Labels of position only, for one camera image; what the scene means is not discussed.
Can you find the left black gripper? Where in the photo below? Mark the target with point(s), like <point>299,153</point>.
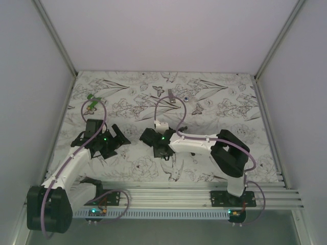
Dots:
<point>109,152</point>

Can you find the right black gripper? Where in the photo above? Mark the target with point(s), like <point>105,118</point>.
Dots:
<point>157,155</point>

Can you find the black fuse box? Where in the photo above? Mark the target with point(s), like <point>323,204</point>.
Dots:
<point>147,136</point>

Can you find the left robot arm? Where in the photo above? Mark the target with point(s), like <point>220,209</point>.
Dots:
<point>51,205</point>

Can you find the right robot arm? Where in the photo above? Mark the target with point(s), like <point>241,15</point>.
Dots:
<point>229,154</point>

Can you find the green plastic connector part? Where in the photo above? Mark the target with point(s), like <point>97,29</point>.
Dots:
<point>93,101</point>

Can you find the floral patterned table mat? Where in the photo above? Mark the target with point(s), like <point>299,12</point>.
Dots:
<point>132,100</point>

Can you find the left small circuit board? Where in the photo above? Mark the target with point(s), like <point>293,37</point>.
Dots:
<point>95,215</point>

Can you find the small circuit board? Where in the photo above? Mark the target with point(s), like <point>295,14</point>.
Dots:
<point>95,215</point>
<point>237,216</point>

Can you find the right small circuit board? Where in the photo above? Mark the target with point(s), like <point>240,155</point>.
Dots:
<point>237,216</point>

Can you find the grey metal bracket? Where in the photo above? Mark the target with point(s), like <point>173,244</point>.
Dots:
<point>171,97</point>

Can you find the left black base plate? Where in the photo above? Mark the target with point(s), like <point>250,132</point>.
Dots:
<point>110,199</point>

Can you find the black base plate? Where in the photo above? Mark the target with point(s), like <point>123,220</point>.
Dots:
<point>110,199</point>
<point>224,199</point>

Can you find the white slotted cable duct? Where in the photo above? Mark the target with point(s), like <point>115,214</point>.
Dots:
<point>134,213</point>

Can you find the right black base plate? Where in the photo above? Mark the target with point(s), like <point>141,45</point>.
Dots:
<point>224,199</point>

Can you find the aluminium front rail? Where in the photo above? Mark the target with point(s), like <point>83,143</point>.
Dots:
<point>197,195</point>

